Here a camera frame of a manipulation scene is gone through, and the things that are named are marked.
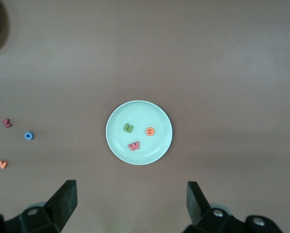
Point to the blue foam letter o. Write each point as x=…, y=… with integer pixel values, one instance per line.
x=25, y=136

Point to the orange foam letter v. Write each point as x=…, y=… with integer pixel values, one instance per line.
x=3, y=165

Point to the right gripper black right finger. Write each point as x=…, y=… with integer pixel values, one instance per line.
x=198, y=206

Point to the dark red foam letter z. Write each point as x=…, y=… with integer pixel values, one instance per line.
x=6, y=123

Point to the pink foam letter w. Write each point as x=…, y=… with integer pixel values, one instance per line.
x=134, y=146

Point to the green foam letter u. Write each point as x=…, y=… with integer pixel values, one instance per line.
x=128, y=131

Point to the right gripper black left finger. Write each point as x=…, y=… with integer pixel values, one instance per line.
x=64, y=201

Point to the green plate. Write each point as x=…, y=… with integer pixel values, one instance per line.
x=137, y=114

